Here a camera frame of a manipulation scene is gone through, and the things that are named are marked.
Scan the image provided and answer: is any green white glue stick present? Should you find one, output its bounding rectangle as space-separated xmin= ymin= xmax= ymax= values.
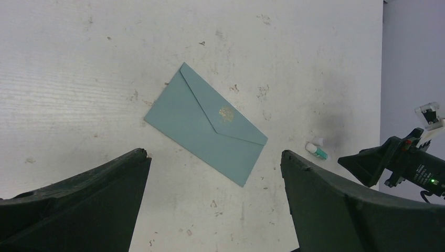
xmin=305 ymin=142 xmax=329 ymax=160

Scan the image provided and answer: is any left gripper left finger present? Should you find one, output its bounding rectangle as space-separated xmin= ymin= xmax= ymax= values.
xmin=1 ymin=148 xmax=151 ymax=251

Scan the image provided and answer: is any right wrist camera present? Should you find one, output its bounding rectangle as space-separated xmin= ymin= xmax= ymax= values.
xmin=415 ymin=102 xmax=444 ymax=149

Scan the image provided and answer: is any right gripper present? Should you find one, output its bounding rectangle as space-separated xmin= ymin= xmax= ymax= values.
xmin=337 ymin=128 xmax=444 ymax=198

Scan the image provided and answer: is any white glue stick cap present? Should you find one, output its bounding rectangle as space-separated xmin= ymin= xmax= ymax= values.
xmin=311 ymin=136 xmax=324 ymax=147

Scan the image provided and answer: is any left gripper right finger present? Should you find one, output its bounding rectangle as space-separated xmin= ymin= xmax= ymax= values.
xmin=280 ymin=150 xmax=444 ymax=251

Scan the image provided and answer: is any teal envelope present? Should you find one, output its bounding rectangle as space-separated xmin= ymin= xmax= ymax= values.
xmin=144 ymin=63 xmax=268 ymax=187

